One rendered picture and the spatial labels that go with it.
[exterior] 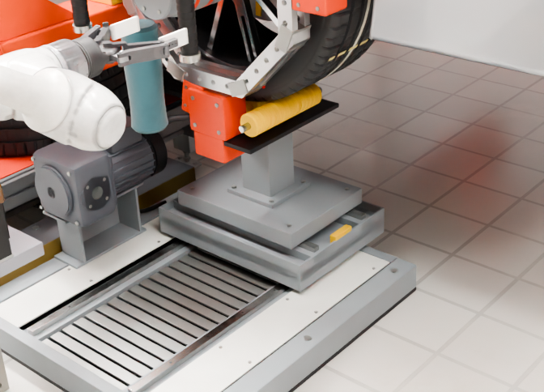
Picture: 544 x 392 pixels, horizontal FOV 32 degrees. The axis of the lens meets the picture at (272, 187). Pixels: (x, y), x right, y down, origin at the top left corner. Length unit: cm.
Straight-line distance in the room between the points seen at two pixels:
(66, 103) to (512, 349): 129
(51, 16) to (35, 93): 102
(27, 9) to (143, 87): 38
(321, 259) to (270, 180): 25
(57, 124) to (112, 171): 94
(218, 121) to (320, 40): 34
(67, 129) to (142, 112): 77
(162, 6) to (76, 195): 57
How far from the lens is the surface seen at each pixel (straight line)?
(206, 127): 227
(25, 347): 231
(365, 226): 248
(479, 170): 312
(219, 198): 249
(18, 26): 241
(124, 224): 269
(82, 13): 215
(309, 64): 211
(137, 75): 221
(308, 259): 231
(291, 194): 247
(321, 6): 193
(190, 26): 189
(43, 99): 147
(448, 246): 269
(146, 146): 251
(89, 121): 147
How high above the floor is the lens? 140
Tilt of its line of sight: 28 degrees down
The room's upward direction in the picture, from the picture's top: 3 degrees counter-clockwise
